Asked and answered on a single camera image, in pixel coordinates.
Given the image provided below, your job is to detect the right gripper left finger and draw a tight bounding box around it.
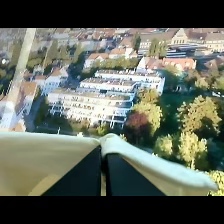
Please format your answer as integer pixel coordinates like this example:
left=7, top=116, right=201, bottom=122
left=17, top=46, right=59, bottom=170
left=42, top=145, right=102, bottom=197

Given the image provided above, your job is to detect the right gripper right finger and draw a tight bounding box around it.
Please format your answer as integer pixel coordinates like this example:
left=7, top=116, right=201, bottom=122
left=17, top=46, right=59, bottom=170
left=105, top=152, right=167, bottom=197

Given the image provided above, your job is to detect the beige garment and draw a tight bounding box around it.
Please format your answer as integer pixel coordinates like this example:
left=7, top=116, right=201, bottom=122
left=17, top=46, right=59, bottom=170
left=0, top=131, right=220, bottom=197

